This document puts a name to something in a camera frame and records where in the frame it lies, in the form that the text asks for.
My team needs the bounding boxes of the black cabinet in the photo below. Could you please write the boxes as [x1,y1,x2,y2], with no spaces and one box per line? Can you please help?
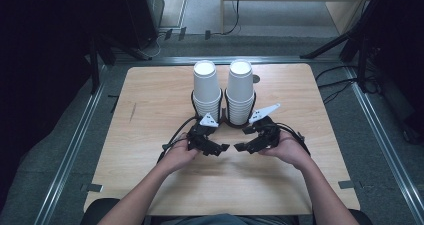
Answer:
[120,0,165,50]

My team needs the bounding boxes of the stack of white paper cups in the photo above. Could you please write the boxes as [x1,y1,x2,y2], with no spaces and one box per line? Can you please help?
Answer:
[192,60,223,124]
[226,58,255,126]

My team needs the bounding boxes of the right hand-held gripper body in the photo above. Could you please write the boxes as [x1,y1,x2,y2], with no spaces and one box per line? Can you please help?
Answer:
[248,103,285,151]

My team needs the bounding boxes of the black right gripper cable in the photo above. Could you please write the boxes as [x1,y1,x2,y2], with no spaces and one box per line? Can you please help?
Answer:
[275,122,312,157]

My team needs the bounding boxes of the grey tape strip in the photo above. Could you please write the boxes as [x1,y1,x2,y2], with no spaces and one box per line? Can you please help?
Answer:
[337,180,363,190]
[80,183,104,193]

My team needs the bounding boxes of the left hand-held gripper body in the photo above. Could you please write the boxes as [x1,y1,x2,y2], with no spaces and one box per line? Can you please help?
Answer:
[185,112,221,153]

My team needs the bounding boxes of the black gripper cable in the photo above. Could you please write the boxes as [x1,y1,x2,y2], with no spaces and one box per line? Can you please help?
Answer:
[275,122,312,157]
[157,116,200,164]

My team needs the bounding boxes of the black floor cables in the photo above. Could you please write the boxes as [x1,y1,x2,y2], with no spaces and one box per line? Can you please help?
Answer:
[314,64,381,105]

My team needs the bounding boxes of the black cup holder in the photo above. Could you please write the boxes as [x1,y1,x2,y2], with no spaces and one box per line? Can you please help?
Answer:
[190,88,258,130]

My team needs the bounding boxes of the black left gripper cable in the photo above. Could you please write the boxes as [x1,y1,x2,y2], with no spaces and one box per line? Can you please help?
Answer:
[157,116,200,164]

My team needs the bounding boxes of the white floor cable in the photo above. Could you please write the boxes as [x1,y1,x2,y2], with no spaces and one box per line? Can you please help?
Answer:
[141,31,168,59]

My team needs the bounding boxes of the person's left hand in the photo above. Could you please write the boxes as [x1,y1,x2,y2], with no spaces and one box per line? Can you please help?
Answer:
[156,137,202,175]

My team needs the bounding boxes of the person's grey clothing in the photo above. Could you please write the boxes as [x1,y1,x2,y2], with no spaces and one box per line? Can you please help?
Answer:
[159,212,301,225]

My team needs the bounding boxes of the person's right hand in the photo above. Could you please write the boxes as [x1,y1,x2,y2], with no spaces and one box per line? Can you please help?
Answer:
[258,130,313,172]

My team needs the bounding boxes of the hanging black cable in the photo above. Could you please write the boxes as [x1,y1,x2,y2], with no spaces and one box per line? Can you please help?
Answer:
[209,0,242,37]

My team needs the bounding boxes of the aluminium floor rail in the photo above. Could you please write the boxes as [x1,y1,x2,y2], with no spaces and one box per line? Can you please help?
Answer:
[33,64,109,225]
[111,55,349,66]
[343,64,424,224]

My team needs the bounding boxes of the black tripod stand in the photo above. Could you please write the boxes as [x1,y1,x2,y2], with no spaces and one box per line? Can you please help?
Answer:
[84,33,153,94]
[299,0,383,93]

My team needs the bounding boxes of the dark curtain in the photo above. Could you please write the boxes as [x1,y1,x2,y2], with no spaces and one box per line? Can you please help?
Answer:
[0,0,129,213]
[361,0,424,146]

